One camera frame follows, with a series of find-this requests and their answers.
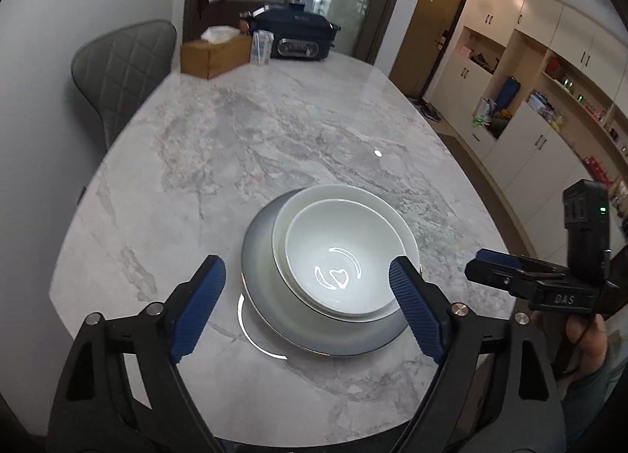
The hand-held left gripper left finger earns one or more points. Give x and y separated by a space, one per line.
198 306

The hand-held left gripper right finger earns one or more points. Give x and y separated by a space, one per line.
417 306

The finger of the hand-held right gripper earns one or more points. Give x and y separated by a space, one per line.
498 257
495 279

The grey rimmed plate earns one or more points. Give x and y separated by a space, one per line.
343 341

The small white bowl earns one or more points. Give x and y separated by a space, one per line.
343 247

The large white bowl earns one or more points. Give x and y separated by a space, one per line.
343 192

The person's right forearm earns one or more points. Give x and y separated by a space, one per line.
596 404

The person's right hand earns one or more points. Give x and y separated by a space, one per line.
591 347

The white shopping bag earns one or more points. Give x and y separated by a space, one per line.
483 110

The dark shoe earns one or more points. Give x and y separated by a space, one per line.
431 112
417 102

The blue bag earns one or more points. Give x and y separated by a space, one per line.
508 95

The brown entrance door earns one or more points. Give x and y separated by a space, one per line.
427 26

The grey quilted chair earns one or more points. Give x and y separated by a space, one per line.
122 70

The wooden tissue box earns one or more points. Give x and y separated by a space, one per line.
216 58

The white milk carton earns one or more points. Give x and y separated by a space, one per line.
261 48

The white tissue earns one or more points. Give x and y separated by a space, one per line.
218 34

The dark blue electric cooker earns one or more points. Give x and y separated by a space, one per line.
294 26

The beige wall cabinet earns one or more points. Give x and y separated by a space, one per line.
510 159

